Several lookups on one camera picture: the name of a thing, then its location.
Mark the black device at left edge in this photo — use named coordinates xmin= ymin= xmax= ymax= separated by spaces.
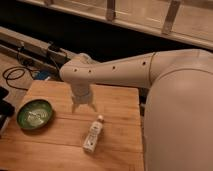
xmin=0 ymin=86 xmax=15 ymax=130

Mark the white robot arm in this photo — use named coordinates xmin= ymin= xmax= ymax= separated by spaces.
xmin=60 ymin=49 xmax=213 ymax=171

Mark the black clamp on rail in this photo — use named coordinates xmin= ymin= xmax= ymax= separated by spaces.
xmin=48 ymin=41 xmax=68 ymax=62

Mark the white window frame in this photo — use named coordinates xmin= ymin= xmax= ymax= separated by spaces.
xmin=19 ymin=0 xmax=213 ymax=50

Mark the metal floor rail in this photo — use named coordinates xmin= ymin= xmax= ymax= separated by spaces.
xmin=0 ymin=26 xmax=76 ymax=69

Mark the black coiled cable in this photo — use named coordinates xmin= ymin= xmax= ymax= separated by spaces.
xmin=2 ymin=65 xmax=37 ymax=91

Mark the small white labelled bottle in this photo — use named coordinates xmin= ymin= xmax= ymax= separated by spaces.
xmin=83 ymin=115 xmax=104 ymax=153

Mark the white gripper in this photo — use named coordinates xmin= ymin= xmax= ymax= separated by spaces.
xmin=71 ymin=84 xmax=97 ymax=113

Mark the blue object behind table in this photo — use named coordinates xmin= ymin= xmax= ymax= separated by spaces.
xmin=34 ymin=70 xmax=50 ymax=80

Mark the green ceramic bowl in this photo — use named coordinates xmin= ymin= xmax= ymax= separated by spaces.
xmin=16 ymin=99 xmax=54 ymax=130

